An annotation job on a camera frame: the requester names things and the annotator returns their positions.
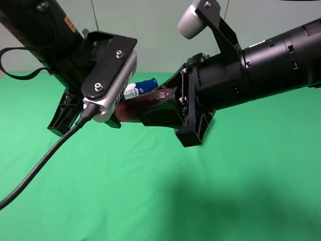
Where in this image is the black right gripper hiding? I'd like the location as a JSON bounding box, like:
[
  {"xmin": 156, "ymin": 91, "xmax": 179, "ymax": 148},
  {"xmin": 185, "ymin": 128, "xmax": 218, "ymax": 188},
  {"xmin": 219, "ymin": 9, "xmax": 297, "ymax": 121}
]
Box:
[{"xmin": 139, "ymin": 54, "xmax": 256, "ymax": 147}]

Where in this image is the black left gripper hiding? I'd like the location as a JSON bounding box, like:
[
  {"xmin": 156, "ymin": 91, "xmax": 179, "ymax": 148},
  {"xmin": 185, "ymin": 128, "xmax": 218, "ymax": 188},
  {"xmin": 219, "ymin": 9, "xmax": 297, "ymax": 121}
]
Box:
[{"xmin": 42, "ymin": 29, "xmax": 137, "ymax": 137}]

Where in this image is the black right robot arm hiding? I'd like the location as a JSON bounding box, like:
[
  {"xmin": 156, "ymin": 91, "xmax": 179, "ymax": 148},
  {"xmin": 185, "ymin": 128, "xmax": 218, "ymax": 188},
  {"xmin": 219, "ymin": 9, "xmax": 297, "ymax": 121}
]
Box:
[{"xmin": 139, "ymin": 19, "xmax": 320, "ymax": 147}]

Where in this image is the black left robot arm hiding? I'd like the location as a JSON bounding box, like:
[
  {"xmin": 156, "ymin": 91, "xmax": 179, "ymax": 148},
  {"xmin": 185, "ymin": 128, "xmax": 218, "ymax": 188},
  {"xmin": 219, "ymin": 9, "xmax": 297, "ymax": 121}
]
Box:
[{"xmin": 1, "ymin": 1, "xmax": 137, "ymax": 136}]

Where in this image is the white blue-capped bottle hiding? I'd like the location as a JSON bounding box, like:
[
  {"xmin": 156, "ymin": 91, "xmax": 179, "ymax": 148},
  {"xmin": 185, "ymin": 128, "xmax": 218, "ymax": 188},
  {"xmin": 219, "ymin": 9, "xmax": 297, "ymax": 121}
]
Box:
[{"xmin": 123, "ymin": 78, "xmax": 158, "ymax": 99}]

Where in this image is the green tablecloth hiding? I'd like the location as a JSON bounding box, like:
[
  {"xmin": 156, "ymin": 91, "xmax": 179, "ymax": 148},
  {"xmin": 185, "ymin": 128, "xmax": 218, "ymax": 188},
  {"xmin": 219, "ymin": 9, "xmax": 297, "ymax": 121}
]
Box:
[{"xmin": 1, "ymin": 88, "xmax": 320, "ymax": 240}]

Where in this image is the black left camera cable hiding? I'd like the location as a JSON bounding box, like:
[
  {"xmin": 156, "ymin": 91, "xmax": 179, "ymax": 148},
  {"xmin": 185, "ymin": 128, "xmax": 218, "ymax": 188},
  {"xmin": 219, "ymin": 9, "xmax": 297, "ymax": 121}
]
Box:
[{"xmin": 0, "ymin": 102, "xmax": 100, "ymax": 211}]

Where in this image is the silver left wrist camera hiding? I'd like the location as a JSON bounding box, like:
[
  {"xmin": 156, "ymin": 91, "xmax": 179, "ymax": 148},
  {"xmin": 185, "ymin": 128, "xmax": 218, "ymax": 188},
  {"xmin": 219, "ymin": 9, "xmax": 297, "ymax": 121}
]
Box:
[{"xmin": 83, "ymin": 50, "xmax": 137, "ymax": 123}]

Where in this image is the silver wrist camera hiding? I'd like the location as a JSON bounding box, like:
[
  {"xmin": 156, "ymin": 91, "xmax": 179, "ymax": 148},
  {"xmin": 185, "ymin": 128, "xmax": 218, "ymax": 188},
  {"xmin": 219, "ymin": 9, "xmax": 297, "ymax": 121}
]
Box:
[
  {"xmin": 83, "ymin": 50, "xmax": 137, "ymax": 123},
  {"xmin": 177, "ymin": 0, "xmax": 206, "ymax": 40}
]

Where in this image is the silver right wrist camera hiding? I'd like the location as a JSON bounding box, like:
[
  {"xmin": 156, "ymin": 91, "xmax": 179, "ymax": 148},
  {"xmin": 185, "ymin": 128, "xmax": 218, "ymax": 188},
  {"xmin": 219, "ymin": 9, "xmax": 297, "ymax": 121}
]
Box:
[{"xmin": 177, "ymin": 0, "xmax": 206, "ymax": 40}]

